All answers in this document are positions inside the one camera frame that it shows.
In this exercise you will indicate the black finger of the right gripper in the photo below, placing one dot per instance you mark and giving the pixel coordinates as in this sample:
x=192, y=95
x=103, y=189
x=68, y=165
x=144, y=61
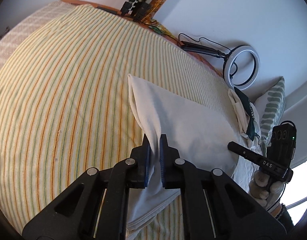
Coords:
x=247, y=154

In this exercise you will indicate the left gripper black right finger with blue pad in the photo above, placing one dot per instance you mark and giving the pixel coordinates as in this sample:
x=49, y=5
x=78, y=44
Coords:
x=180, y=174

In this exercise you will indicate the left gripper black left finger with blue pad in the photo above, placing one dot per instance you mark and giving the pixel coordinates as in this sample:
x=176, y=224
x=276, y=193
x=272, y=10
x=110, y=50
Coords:
x=130, y=173

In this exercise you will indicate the cream sleeveless top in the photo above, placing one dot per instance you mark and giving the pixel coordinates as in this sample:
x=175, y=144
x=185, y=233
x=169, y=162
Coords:
x=199, y=133

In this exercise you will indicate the stack of folded clothes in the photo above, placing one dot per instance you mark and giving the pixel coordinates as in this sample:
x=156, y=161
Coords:
x=248, y=120

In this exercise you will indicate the right hand in grey glove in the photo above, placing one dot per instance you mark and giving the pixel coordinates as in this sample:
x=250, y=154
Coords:
x=267, y=196

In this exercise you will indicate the green leaf pattern pillow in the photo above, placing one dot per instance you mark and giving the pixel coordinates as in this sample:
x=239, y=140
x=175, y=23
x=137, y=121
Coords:
x=270, y=107

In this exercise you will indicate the striped yellow green bed cover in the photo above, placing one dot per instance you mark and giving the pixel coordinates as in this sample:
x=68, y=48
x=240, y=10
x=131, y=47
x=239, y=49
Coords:
x=64, y=103

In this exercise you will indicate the checked pink bed sheet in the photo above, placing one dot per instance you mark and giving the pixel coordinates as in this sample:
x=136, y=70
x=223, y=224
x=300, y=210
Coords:
x=14, y=37

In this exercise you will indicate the white ring light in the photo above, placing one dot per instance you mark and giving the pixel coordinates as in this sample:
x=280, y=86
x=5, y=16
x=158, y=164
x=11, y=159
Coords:
x=241, y=67

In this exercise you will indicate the black ring light arm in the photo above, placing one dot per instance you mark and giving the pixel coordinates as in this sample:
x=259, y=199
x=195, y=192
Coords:
x=196, y=47

